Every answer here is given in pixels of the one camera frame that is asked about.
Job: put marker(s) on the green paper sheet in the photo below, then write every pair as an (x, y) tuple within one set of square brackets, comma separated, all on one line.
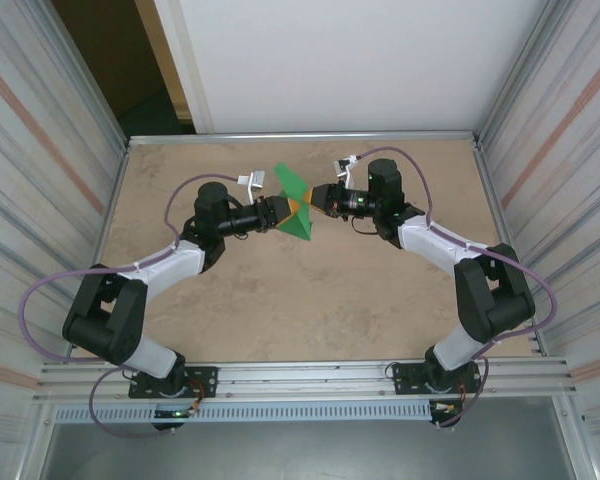
[(291, 182)]

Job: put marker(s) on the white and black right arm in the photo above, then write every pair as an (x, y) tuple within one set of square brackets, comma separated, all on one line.
[(495, 295)]

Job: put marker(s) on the grey metal sheet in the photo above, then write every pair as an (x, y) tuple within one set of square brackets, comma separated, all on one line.
[(305, 450)]

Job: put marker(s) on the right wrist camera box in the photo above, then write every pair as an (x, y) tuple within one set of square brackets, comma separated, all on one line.
[(346, 166)]

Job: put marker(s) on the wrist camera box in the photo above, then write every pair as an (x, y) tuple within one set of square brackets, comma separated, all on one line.
[(256, 180), (346, 166)]

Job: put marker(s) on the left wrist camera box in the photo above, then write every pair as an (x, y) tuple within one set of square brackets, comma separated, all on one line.
[(256, 180)]

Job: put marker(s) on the aluminium table edge rail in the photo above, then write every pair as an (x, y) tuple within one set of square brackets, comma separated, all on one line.
[(305, 137)]

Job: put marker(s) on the aluminium table side rail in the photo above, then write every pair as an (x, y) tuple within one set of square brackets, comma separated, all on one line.
[(114, 200), (491, 200)]

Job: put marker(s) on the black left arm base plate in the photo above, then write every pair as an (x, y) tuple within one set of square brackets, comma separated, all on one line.
[(205, 380)]

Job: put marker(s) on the wide aluminium mounting rail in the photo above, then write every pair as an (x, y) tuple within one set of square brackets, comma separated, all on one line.
[(305, 382)]

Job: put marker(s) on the translucent corrugated enclosure panel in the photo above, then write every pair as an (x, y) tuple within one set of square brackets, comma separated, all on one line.
[(30, 200), (570, 200)]

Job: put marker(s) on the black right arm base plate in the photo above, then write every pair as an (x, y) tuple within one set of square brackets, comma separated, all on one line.
[(405, 377)]

